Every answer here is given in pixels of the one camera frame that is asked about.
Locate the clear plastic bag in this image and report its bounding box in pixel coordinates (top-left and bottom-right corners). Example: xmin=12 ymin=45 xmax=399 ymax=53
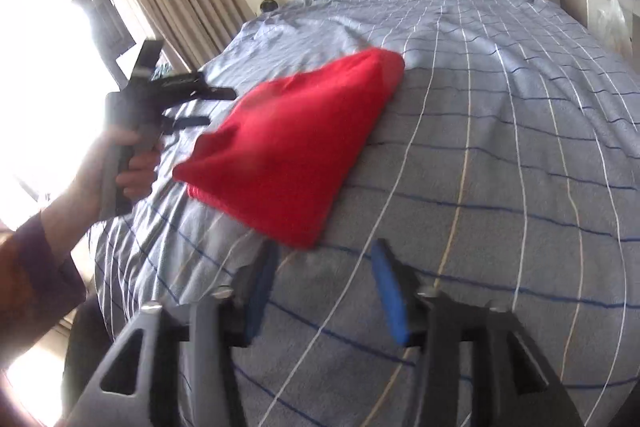
xmin=596 ymin=0 xmax=629 ymax=54

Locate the red knit sweater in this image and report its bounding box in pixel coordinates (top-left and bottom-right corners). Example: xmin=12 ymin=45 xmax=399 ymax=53
xmin=172 ymin=48 xmax=406 ymax=250

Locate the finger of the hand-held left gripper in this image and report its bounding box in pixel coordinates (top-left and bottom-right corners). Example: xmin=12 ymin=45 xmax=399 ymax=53
xmin=159 ymin=116 xmax=212 ymax=135
xmin=192 ymin=84 xmax=237 ymax=102

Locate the person's left hand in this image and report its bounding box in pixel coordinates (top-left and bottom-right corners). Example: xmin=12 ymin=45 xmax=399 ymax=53
xmin=72 ymin=127 xmax=162 ymax=224

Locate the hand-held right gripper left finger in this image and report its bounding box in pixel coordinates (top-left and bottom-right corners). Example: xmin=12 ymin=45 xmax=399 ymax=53
xmin=65 ymin=239 xmax=281 ymax=427

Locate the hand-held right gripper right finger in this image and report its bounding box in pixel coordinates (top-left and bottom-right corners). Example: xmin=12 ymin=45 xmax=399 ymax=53
xmin=371 ymin=238 xmax=586 ymax=427

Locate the dark window frame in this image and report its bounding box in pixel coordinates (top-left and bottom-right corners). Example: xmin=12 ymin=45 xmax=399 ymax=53
xmin=71 ymin=0 xmax=137 ymax=85

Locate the grey checked blanket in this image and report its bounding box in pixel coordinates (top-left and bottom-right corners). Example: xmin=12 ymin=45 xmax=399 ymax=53
xmin=90 ymin=0 xmax=640 ymax=427

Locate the person's left forearm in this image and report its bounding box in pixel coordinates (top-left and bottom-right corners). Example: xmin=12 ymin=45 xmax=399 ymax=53
xmin=0 ymin=184 xmax=103 ymax=363

